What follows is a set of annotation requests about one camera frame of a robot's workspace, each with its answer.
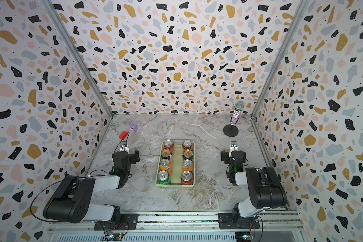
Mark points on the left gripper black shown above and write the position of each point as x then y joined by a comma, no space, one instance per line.
131,157

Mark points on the glitter microphone on black stand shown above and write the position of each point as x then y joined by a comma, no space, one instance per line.
231,130

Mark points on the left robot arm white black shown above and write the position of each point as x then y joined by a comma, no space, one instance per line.
71,201

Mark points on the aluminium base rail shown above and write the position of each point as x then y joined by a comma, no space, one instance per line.
187,226

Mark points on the orange fanta can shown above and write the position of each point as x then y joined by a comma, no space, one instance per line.
187,165
166,164

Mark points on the red small toy block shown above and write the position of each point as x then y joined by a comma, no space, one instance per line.
123,135

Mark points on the light green perforated plastic basket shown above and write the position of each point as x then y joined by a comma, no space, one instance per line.
177,160

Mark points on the red cola can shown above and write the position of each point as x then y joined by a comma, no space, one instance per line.
187,145
186,178
168,144

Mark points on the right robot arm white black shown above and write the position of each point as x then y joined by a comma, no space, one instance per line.
263,185

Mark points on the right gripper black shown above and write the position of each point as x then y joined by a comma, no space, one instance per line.
226,156

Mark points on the green Sprite can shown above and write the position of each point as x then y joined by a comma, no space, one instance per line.
163,178

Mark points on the purple small toy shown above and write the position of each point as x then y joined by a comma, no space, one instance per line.
133,127

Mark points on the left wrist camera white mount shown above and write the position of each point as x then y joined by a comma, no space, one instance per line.
124,147

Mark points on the green herbal tea can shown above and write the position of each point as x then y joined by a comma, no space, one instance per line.
166,154
188,155

